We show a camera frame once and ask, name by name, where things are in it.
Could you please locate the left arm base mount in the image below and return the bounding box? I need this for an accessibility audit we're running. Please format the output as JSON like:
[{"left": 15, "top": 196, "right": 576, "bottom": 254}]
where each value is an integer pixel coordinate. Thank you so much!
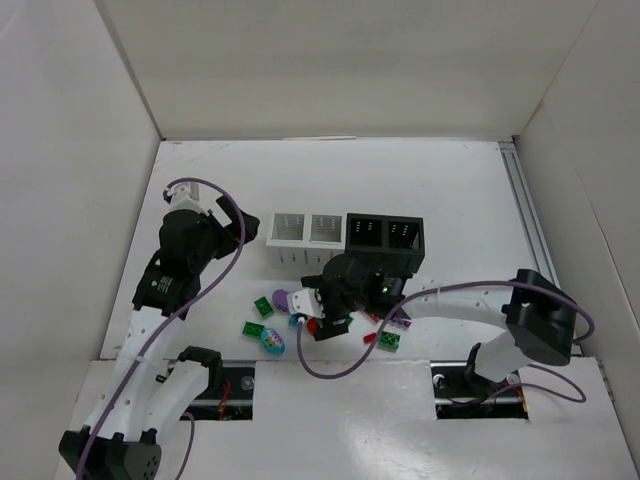
[{"left": 187, "top": 362, "right": 255, "bottom": 421}]

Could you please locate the green lego brick upper left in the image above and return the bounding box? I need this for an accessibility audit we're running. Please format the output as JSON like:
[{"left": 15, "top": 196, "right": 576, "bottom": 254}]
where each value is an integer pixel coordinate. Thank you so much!
[{"left": 254, "top": 297, "right": 274, "bottom": 319}]

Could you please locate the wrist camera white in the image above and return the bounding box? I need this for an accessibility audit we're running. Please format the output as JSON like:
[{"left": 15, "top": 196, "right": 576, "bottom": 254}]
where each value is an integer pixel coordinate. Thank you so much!
[
  {"left": 288, "top": 288, "right": 325, "bottom": 320},
  {"left": 163, "top": 182, "right": 205, "bottom": 213}
]

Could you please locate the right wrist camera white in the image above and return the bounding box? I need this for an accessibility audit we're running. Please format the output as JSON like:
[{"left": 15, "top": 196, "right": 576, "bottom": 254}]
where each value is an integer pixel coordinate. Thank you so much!
[{"left": 288, "top": 288, "right": 325, "bottom": 320}]

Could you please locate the aluminium rail right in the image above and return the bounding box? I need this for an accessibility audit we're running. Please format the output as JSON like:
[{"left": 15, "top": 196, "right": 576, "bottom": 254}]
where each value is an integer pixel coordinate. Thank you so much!
[{"left": 498, "top": 140, "right": 559, "bottom": 285}]

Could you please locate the purple cable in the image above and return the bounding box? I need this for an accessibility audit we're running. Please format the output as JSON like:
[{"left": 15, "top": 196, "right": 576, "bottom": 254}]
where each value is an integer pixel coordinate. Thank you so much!
[
  {"left": 296, "top": 280, "right": 596, "bottom": 404},
  {"left": 74, "top": 177, "right": 247, "bottom": 480}
]

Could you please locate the black double bin container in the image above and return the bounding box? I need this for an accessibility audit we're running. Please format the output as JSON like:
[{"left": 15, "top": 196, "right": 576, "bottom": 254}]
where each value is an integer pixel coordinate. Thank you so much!
[{"left": 345, "top": 213, "right": 425, "bottom": 275}]

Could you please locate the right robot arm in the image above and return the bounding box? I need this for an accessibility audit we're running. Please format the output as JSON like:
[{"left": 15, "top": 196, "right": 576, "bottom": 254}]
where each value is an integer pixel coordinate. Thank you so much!
[{"left": 287, "top": 254, "right": 582, "bottom": 400}]

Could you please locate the red transparent lego brick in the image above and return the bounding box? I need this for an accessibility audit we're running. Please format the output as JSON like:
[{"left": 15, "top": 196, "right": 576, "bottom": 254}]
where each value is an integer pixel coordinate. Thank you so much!
[{"left": 363, "top": 310, "right": 382, "bottom": 324}]

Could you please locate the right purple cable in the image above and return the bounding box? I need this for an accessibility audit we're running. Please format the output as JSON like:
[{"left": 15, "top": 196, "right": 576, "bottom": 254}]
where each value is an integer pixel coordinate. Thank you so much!
[{"left": 296, "top": 280, "right": 596, "bottom": 404}]

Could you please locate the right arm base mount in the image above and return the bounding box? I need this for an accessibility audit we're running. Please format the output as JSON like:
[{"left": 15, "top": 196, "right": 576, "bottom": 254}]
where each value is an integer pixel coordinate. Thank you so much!
[{"left": 430, "top": 362, "right": 529, "bottom": 420}]

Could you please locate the green lego brick right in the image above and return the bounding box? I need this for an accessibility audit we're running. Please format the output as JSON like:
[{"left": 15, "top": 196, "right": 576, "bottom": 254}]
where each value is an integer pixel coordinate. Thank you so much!
[{"left": 377, "top": 331, "right": 401, "bottom": 352}]

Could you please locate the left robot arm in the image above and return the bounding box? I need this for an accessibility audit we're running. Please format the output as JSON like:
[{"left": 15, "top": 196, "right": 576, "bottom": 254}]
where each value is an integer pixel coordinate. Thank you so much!
[{"left": 59, "top": 194, "right": 260, "bottom": 479}]

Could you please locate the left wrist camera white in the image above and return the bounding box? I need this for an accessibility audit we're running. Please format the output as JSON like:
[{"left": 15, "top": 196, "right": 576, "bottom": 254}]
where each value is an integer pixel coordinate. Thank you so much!
[{"left": 163, "top": 182, "right": 205, "bottom": 213}]

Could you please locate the teal printed oval lego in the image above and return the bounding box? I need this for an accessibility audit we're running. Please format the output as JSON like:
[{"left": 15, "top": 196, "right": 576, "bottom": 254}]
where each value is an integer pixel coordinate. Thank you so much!
[{"left": 260, "top": 328, "right": 286, "bottom": 356}]

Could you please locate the green lego brick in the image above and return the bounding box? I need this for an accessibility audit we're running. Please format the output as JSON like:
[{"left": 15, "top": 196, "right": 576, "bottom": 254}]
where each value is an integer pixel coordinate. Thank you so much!
[
  {"left": 254, "top": 297, "right": 274, "bottom": 319},
  {"left": 377, "top": 331, "right": 401, "bottom": 352},
  {"left": 242, "top": 322, "right": 265, "bottom": 340}
]

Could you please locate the white double bin container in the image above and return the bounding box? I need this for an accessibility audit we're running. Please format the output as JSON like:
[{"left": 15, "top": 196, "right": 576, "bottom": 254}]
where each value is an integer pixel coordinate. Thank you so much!
[{"left": 266, "top": 213, "right": 346, "bottom": 272}]

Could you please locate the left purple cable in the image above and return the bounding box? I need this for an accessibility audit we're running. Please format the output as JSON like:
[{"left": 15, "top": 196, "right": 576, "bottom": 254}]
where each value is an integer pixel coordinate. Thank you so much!
[{"left": 74, "top": 177, "right": 247, "bottom": 480}]

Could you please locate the lilac arched lego brick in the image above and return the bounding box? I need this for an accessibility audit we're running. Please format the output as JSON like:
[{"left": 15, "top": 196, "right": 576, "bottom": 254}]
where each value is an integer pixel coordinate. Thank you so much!
[{"left": 389, "top": 317, "right": 412, "bottom": 330}]

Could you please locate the lilac rounded lego piece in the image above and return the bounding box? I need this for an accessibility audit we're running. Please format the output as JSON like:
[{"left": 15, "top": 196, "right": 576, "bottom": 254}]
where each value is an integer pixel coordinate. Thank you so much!
[{"left": 272, "top": 289, "right": 292, "bottom": 314}]

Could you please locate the green lego brick lower left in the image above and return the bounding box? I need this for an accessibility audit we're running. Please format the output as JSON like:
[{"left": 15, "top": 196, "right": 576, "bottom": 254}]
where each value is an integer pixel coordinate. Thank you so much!
[{"left": 242, "top": 322, "right": 265, "bottom": 340}]

